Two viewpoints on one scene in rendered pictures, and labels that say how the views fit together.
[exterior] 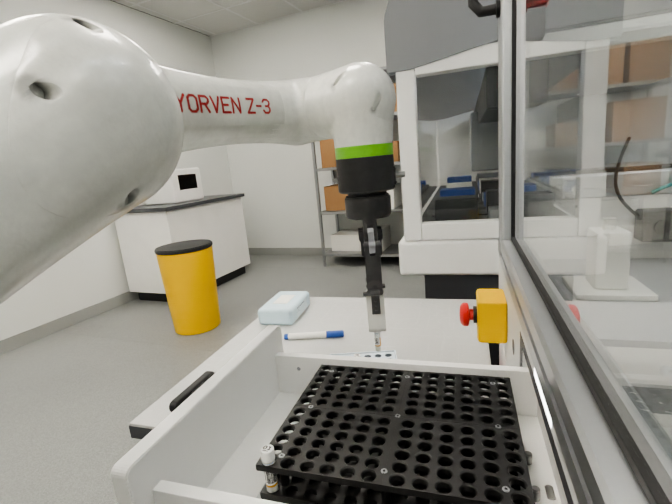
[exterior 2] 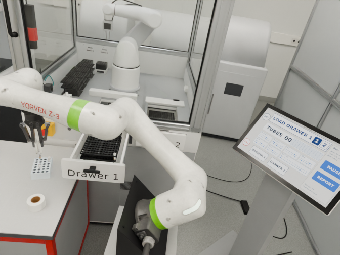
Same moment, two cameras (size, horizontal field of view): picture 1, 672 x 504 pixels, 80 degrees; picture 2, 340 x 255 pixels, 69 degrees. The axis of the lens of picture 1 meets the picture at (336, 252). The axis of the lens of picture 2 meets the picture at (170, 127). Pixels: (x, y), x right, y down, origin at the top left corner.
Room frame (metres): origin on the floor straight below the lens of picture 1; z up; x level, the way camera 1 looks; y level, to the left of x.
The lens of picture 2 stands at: (0.49, 1.06, 1.70)
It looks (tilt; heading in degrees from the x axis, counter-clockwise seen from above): 31 degrees down; 245
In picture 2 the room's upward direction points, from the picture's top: 10 degrees clockwise
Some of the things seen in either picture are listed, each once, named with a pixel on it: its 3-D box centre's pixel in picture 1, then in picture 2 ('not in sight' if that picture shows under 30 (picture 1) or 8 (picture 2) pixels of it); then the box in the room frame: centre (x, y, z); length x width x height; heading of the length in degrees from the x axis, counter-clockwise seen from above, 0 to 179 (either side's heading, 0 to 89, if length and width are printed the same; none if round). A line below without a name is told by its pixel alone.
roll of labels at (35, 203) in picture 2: not in sight; (36, 202); (0.66, 0.20, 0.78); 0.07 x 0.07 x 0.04
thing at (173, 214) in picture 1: (186, 229); not in sight; (4.13, 1.51, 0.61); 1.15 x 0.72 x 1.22; 156
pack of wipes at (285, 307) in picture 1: (285, 306); not in sight; (1.02, 0.15, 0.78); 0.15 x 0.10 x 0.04; 164
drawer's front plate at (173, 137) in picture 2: not in sight; (160, 139); (0.01, -0.06, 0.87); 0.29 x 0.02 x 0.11; 162
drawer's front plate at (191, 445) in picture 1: (226, 418); (93, 170); (0.41, 0.14, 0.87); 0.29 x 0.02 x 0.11; 162
